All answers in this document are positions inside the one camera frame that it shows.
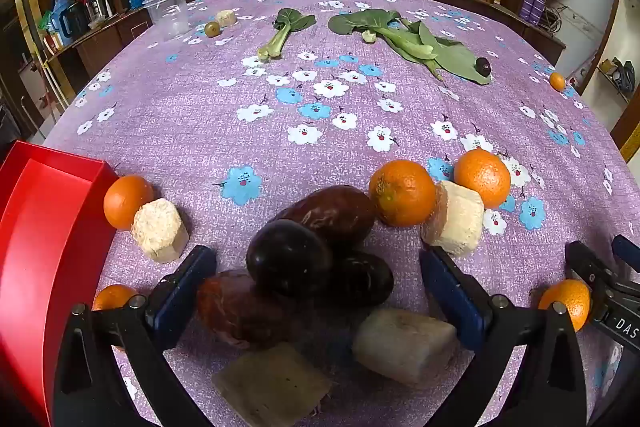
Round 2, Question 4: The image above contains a blue jug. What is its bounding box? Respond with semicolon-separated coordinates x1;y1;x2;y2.
49;0;76;35

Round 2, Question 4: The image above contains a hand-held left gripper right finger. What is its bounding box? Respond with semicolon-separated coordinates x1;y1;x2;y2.
419;246;588;427

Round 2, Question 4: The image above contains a black kettle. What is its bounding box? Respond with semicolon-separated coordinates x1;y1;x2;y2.
62;2;90;39

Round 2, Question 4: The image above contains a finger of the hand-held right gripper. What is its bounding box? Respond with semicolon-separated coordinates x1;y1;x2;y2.
611;234;640;275
565;240;640;309

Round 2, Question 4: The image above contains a red tray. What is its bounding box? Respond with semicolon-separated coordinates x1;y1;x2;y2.
0;141;118;427

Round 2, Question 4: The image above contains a large green leaf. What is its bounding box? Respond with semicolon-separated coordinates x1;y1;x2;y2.
385;19;493;86

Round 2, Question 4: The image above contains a pale sugarcane piece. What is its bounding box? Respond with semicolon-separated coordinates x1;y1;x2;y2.
131;198;190;264
421;181;485;257
352;308;458;389

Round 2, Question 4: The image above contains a small bok choy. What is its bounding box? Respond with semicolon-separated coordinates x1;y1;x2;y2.
257;8;317;62

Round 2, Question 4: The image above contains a clear plastic cup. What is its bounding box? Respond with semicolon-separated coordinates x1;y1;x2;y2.
143;0;189;40

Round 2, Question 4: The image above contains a dark passion fruit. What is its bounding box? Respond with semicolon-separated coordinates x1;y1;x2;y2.
330;252;395;308
246;219;333;299

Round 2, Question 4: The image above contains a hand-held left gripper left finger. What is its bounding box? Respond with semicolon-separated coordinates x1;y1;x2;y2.
52;244;218;427

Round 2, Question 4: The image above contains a square tan sugarcane piece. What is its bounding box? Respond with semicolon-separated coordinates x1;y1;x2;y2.
212;343;332;427

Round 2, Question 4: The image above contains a red date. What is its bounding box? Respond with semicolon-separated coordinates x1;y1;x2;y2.
196;270;301;348
270;185;377;253

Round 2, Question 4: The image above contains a purple floral tablecloth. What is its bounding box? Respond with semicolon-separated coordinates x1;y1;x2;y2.
42;0;623;427

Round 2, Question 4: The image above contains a wooden side cabinet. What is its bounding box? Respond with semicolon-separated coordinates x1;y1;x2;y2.
0;0;153;80

